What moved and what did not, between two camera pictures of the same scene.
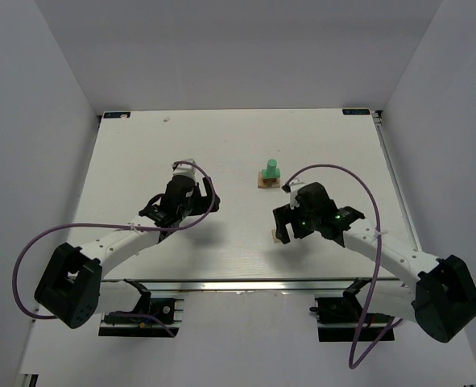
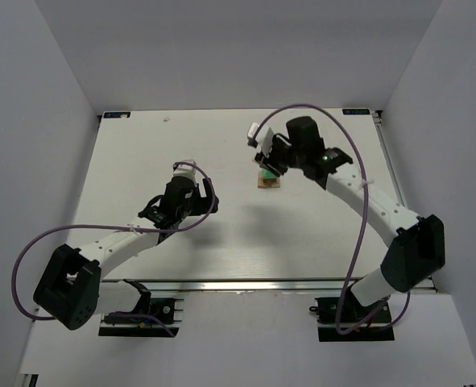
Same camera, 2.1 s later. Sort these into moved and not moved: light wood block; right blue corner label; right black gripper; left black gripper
Moved: right black gripper
Not moved: light wood block; left black gripper; right blue corner label
